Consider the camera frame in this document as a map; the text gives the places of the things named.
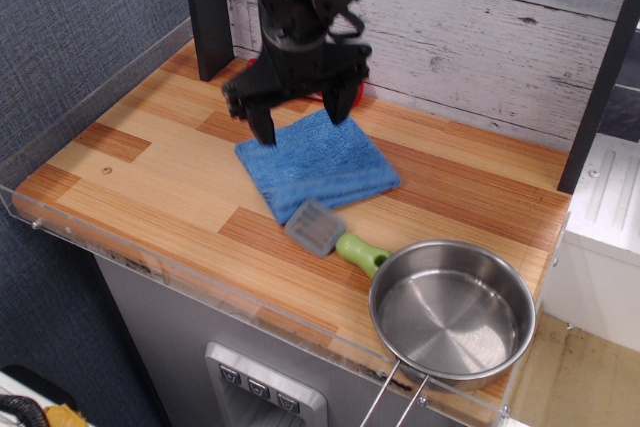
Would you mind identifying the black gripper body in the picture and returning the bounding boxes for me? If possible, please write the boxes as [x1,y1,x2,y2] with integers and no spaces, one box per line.
[222,31,372,119]

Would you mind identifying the dark grey right post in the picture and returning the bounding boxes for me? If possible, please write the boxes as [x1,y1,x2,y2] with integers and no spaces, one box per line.
[557,0,639,194]

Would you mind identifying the dark grey post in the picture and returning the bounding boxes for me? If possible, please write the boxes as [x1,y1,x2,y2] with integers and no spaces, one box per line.
[188,0,234,81]
[557,0,639,194]

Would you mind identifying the grey spatula green handle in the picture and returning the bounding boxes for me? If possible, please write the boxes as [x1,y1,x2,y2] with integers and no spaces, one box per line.
[285,199,392,279]

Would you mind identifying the dark grey left post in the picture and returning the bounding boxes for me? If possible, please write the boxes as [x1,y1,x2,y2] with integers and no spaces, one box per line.
[188,0,234,81]

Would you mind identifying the silver button control panel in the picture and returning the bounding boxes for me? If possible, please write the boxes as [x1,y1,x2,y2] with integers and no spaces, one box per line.
[205,342,329,426]

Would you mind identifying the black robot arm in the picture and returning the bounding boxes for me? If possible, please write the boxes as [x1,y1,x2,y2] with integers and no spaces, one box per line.
[188,0,372,145]

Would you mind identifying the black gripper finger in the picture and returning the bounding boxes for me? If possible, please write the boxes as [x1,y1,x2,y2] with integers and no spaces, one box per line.
[246,106,276,146]
[322,80,360,124]

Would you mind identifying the black braided cable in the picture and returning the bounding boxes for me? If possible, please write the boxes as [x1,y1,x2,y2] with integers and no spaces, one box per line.
[0,394,49,427]

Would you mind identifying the stainless steel pan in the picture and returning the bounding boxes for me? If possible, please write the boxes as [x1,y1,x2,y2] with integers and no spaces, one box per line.
[339,240,536,405]

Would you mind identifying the blue cloth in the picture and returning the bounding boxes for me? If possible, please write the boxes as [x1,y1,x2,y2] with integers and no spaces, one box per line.
[235,110,401,224]

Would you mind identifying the white ribbed cabinet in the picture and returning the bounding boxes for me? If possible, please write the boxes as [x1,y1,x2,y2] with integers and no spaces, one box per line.
[541,134,639,351]

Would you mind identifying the grey toy kitchen cabinet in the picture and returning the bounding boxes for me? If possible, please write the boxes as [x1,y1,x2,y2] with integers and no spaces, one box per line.
[92,252,501,427]

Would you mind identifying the red toy sauce bottle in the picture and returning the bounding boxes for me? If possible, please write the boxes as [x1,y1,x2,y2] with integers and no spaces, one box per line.
[246,58,365,106]

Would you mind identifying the clear acrylic table guard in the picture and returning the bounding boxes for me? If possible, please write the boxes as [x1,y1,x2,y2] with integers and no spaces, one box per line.
[0,16,571,427]

